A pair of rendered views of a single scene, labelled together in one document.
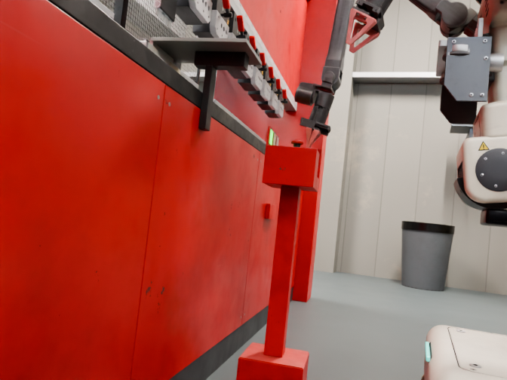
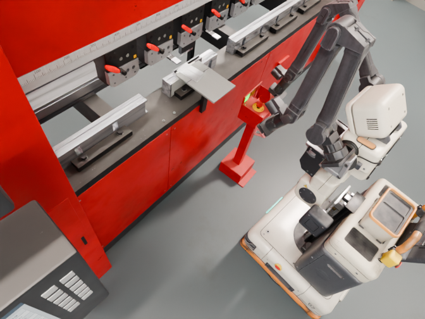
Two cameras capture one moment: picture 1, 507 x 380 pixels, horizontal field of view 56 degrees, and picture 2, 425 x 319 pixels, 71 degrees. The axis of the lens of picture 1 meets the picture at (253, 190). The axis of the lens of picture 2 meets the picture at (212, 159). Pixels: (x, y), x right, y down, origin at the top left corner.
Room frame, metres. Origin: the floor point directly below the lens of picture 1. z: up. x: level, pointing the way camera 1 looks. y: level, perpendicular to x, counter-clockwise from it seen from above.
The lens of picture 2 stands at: (0.17, -0.26, 2.07)
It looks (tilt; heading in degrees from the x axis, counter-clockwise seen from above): 55 degrees down; 14
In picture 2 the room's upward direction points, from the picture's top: 15 degrees clockwise
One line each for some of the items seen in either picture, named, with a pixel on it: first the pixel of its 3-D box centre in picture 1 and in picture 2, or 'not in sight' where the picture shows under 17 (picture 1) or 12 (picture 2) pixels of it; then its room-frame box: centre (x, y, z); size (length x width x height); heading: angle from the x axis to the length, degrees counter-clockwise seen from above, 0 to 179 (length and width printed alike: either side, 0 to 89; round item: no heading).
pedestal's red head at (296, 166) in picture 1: (293, 160); (259, 106); (1.57, -0.12, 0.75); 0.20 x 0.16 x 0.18; 168
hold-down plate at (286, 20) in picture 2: not in sight; (284, 22); (2.31, 0.01, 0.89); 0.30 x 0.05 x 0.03; 166
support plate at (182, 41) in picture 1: (209, 51); (205, 80); (1.32, 0.16, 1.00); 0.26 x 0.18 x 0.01; 76
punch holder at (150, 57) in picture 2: not in sight; (153, 39); (1.13, 0.36, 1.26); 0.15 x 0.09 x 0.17; 166
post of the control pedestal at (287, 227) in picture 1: (282, 270); (245, 140); (1.57, -0.12, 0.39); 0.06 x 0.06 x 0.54; 78
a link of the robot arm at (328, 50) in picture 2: not in sight; (313, 78); (1.12, -0.31, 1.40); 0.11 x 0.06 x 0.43; 160
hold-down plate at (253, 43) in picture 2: not in sight; (252, 43); (1.92, 0.11, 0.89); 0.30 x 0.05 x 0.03; 166
